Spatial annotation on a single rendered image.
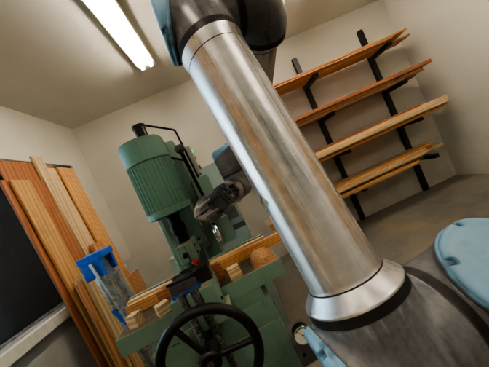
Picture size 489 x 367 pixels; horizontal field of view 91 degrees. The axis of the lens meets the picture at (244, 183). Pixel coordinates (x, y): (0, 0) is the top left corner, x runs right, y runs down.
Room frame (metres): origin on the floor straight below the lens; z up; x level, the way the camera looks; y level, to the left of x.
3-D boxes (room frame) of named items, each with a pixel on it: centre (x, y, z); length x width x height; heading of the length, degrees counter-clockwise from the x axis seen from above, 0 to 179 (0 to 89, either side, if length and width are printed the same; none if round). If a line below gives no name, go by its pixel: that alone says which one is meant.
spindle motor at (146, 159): (0.96, 0.32, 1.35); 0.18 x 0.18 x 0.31
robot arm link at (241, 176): (0.97, 0.03, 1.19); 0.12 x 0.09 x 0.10; 156
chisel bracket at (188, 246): (0.98, 0.32, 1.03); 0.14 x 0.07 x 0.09; 8
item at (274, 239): (0.97, 0.29, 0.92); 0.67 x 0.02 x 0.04; 98
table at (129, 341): (0.86, 0.30, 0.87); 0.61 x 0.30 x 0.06; 98
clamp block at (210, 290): (0.77, 0.29, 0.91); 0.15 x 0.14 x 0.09; 98
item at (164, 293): (0.87, 0.33, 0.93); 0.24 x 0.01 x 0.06; 98
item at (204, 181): (1.20, 0.19, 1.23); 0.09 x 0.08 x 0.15; 8
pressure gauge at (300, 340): (0.79, 0.03, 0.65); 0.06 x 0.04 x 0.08; 98
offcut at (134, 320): (0.81, 0.53, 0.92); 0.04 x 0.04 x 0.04; 77
